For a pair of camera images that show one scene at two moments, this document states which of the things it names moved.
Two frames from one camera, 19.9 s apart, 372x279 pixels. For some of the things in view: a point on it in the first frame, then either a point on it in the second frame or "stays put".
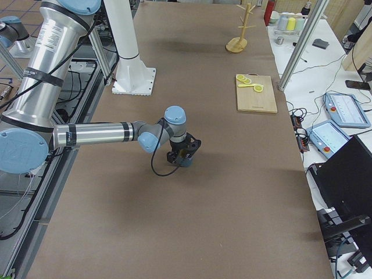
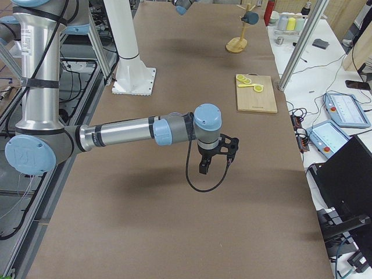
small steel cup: (279, 40) stays put
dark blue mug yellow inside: (182, 160) to (250, 18)
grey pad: (319, 43) stays put
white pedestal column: (134, 76) stays put
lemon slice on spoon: (258, 88) stays put
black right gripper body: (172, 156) to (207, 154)
